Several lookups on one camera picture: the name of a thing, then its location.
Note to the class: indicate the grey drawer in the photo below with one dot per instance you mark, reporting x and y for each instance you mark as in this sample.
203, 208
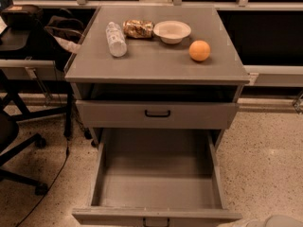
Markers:
157, 115
156, 178

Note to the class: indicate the grey drawer cabinet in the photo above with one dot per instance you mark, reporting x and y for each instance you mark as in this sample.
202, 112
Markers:
152, 71

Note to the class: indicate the clear plastic water bottle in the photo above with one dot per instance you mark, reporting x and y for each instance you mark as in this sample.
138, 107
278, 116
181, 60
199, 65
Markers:
116, 40

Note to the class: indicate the orange fruit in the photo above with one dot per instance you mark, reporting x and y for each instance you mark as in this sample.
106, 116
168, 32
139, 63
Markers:
199, 50

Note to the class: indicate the white bowl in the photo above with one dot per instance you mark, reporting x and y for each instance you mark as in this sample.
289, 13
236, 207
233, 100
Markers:
171, 32

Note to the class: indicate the crumpled gold snack bag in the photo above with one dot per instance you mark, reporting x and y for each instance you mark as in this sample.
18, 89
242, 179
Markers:
138, 29

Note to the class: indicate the dark jacket with white cloth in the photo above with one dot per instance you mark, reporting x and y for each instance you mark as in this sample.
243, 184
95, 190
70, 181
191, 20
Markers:
66, 31

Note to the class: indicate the black office chair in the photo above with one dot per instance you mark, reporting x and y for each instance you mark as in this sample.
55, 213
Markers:
9, 130

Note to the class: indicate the black bag on desk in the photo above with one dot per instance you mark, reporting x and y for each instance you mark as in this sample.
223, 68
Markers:
22, 17

